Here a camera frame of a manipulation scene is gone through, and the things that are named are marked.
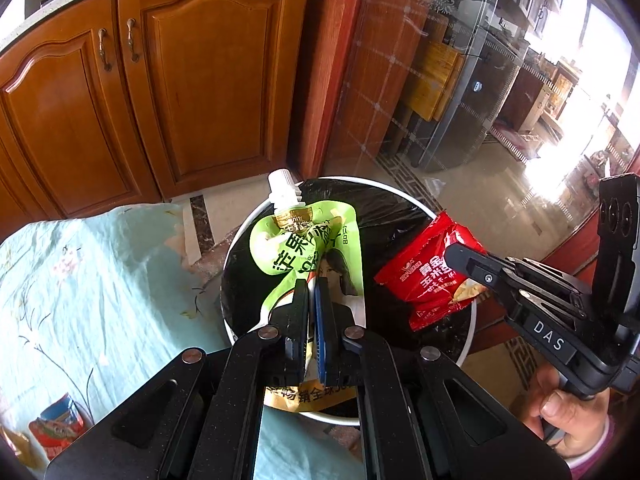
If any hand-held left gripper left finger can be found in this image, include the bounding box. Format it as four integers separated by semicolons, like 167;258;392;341
44;279;312;480

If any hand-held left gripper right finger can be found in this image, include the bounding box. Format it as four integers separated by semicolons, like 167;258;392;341
312;279;574;480

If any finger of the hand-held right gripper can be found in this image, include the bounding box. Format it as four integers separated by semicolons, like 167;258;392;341
444;242;585;295
492;286;590;322

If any red snack packet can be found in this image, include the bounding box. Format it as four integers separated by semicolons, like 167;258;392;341
374;211;493;332

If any green spouted drink pouch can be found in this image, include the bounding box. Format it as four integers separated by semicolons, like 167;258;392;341
248;169;368;413

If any white round trash bin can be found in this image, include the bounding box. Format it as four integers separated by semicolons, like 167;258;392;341
220;176;476;426

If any person's right forearm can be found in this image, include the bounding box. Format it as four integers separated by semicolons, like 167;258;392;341
564;416;625;480

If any person's right hand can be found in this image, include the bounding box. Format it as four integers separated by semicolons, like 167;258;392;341
521;361;613;460

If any black appliance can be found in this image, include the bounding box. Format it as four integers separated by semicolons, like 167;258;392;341
417;27;521;171

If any yellow crate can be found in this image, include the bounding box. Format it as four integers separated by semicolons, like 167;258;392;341
402;40;467;122

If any teal floral tablecloth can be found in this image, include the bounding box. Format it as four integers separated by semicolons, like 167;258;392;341
0;202;366;480

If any red framed glass partition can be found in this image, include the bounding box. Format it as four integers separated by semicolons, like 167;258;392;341
287;0;640;346

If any wooden cabinet door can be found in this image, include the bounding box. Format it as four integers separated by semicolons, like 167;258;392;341
0;132;51;243
0;0;163;221
116;0;313;200

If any red and blue wrapper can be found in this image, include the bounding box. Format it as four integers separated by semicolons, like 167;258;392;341
27;392;86;461

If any yellow wrapper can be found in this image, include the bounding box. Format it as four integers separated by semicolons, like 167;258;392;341
0;425;32;467

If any metal cabinet door handle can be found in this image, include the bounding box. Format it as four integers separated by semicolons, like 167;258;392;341
97;28;114;72
125;18;141;64

